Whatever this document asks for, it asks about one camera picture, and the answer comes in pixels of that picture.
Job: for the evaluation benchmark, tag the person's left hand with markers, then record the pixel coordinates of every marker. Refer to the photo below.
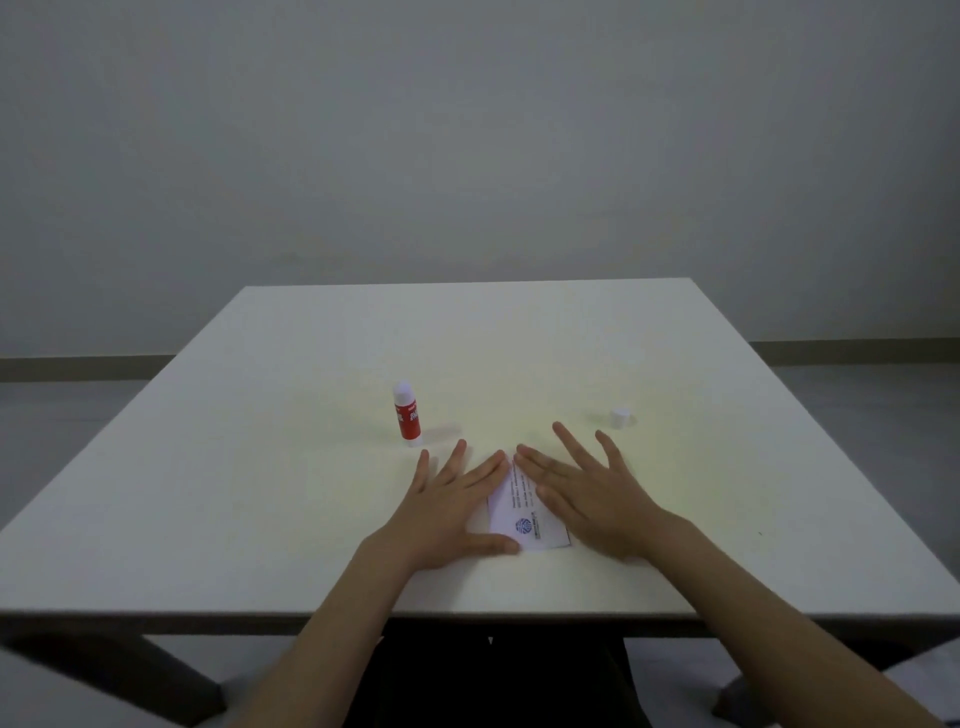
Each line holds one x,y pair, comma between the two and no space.
435,525

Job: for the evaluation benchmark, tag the person's right hand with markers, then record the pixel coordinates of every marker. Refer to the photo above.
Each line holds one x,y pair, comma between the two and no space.
607,510

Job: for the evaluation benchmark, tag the person's right middle finger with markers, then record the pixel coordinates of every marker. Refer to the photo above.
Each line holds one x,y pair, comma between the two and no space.
544,465

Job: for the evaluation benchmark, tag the person's left little finger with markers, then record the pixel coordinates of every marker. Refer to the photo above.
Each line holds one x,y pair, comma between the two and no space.
421,472

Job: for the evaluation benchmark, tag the person's left thumb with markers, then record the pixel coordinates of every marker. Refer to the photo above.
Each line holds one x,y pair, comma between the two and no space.
495,545

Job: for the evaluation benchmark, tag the person's left middle finger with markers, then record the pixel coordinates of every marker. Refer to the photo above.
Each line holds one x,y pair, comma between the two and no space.
484,469

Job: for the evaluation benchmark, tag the person's right little finger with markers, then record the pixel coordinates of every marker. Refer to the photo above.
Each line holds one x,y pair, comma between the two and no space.
609,451

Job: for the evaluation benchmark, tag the white printed paper envelope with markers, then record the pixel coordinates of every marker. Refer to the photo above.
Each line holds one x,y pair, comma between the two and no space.
525,525

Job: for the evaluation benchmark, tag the person's right forearm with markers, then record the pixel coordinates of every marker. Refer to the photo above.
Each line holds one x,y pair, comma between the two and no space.
750,622

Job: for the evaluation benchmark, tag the person's left forearm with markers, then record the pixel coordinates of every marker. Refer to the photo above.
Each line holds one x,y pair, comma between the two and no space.
337,637

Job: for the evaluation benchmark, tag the white glue stick cap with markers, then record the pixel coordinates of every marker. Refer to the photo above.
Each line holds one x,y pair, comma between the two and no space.
619,418

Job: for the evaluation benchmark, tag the red and white glue stick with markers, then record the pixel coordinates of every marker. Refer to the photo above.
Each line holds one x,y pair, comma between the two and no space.
408,420

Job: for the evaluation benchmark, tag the person's dark trousers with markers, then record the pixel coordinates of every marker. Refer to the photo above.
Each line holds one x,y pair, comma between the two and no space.
495,675

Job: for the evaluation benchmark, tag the brown wall baseboard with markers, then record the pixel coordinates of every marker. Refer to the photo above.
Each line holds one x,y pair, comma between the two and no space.
75,367

